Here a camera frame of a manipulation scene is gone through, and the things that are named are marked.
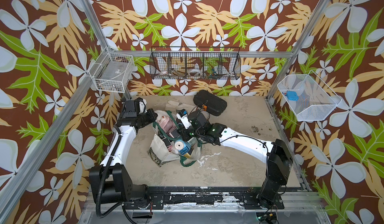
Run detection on white wire basket left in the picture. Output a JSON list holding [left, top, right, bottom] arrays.
[[89, 48, 135, 93]]

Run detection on black wire basket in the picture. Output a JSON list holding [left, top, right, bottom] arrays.
[[149, 46, 242, 80]]

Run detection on blue object in basket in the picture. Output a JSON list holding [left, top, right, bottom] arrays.
[[285, 91, 299, 101]]

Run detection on large pink pencil sharpener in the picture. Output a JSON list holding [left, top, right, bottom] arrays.
[[159, 116, 176, 133]]

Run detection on black hard case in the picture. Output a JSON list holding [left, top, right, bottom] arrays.
[[193, 90, 228, 117]]

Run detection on blue pencil sharpener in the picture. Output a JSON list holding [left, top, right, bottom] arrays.
[[175, 140, 193, 158]]

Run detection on white wire basket right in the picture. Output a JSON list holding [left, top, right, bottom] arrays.
[[278, 71, 342, 122]]

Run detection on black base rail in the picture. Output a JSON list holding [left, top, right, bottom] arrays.
[[125, 187, 285, 211]]

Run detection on white tape roll in basket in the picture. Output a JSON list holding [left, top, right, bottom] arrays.
[[188, 68, 203, 76]]

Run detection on cream work glove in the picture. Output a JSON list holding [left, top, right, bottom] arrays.
[[165, 100, 195, 112]]

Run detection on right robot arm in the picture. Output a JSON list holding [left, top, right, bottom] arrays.
[[175, 109, 293, 208]]

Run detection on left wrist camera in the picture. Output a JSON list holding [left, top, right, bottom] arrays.
[[122, 97, 147, 119]]

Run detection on cream tote bag green handles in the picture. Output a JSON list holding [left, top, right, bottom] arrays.
[[148, 110, 203, 167]]

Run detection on white wire basket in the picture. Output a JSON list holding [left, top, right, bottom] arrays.
[[278, 71, 342, 122], [89, 48, 135, 93]]

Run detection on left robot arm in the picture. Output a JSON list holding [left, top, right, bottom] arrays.
[[89, 108, 158, 218]]

